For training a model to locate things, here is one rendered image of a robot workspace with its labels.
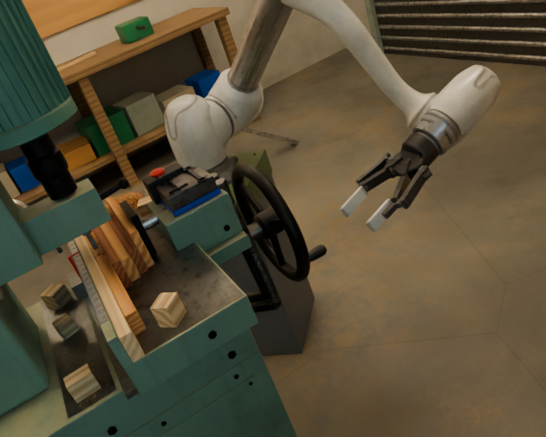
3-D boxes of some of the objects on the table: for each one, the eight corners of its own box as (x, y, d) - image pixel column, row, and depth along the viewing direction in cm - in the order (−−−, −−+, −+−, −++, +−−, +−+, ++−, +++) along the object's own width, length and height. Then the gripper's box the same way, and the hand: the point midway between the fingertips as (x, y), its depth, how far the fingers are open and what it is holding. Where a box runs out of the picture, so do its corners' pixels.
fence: (133, 363, 79) (116, 336, 77) (122, 369, 79) (106, 342, 76) (69, 225, 129) (58, 205, 126) (63, 228, 129) (52, 209, 126)
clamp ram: (185, 238, 105) (166, 198, 101) (150, 257, 103) (130, 218, 99) (171, 223, 113) (152, 185, 108) (138, 240, 111) (119, 203, 106)
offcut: (170, 311, 87) (160, 292, 86) (186, 310, 86) (177, 291, 84) (159, 327, 85) (149, 308, 83) (177, 327, 83) (166, 308, 81)
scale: (108, 320, 81) (107, 319, 81) (100, 324, 80) (100, 323, 80) (61, 212, 122) (61, 212, 122) (55, 216, 122) (55, 215, 122)
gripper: (386, 122, 125) (320, 194, 123) (456, 141, 107) (379, 226, 105) (401, 144, 129) (336, 214, 127) (470, 166, 112) (396, 249, 109)
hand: (363, 211), depth 117 cm, fingers open, 9 cm apart
